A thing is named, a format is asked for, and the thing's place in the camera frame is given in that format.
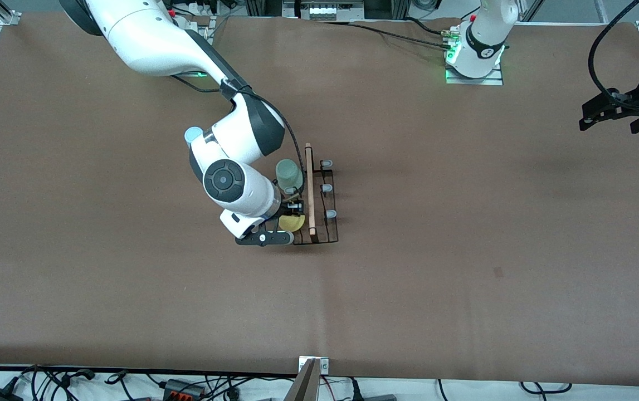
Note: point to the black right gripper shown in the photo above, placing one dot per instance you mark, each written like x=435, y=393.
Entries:
x=286, y=210

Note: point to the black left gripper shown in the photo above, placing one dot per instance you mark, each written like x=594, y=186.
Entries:
x=631, y=101

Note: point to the yellow plastic cup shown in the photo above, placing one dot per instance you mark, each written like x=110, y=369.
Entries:
x=292, y=224

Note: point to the pale green plastic cup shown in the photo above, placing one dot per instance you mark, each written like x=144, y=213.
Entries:
x=290, y=174

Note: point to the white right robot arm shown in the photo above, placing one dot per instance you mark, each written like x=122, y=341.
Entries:
x=157, y=44

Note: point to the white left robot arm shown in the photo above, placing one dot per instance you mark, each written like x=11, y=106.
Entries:
x=481, y=39

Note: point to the light blue plastic cup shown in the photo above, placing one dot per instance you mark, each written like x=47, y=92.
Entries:
x=192, y=135

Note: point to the brown table mat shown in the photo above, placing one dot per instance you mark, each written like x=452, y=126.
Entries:
x=408, y=306

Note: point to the silver device with white slots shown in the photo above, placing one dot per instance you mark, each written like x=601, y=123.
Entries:
x=327, y=10

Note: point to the black orange connector block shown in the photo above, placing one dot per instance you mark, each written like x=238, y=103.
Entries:
x=184, y=389

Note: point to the white power strip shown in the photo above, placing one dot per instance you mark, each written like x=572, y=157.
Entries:
x=202, y=8

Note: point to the black power adapter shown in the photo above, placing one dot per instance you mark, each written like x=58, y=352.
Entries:
x=1, y=395

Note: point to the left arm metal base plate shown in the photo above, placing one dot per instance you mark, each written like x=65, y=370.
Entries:
x=494, y=81

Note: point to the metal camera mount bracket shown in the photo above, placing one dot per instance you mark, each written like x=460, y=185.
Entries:
x=307, y=381

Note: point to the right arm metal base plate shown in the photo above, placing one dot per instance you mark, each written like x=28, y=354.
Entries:
x=210, y=33

